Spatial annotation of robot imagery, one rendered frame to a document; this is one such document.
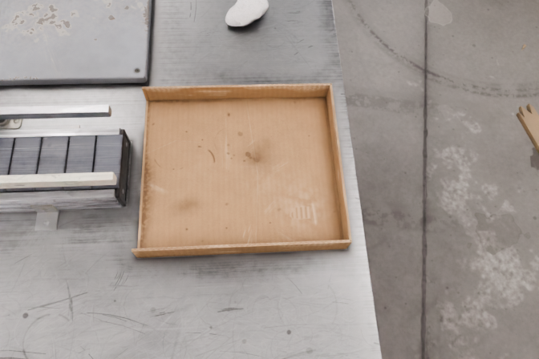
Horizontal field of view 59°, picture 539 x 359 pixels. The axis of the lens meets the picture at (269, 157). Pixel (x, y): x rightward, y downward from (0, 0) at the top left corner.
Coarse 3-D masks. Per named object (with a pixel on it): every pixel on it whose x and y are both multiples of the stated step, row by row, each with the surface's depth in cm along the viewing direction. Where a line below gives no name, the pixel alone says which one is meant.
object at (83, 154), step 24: (0, 144) 68; (24, 144) 68; (48, 144) 69; (72, 144) 69; (96, 144) 69; (120, 144) 69; (0, 168) 67; (24, 168) 67; (48, 168) 67; (72, 168) 67; (96, 168) 67; (0, 192) 67
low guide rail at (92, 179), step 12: (0, 180) 62; (12, 180) 62; (24, 180) 62; (36, 180) 63; (48, 180) 63; (60, 180) 63; (72, 180) 63; (84, 180) 63; (96, 180) 63; (108, 180) 63
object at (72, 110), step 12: (0, 108) 61; (12, 108) 61; (24, 108) 62; (36, 108) 62; (48, 108) 62; (60, 108) 62; (72, 108) 62; (84, 108) 62; (96, 108) 62; (108, 108) 62
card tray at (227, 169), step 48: (144, 96) 77; (192, 96) 77; (240, 96) 78; (288, 96) 79; (144, 144) 74; (192, 144) 75; (240, 144) 75; (288, 144) 76; (336, 144) 72; (144, 192) 71; (192, 192) 71; (240, 192) 72; (288, 192) 72; (336, 192) 73; (144, 240) 68; (192, 240) 68; (240, 240) 69; (288, 240) 69; (336, 240) 66
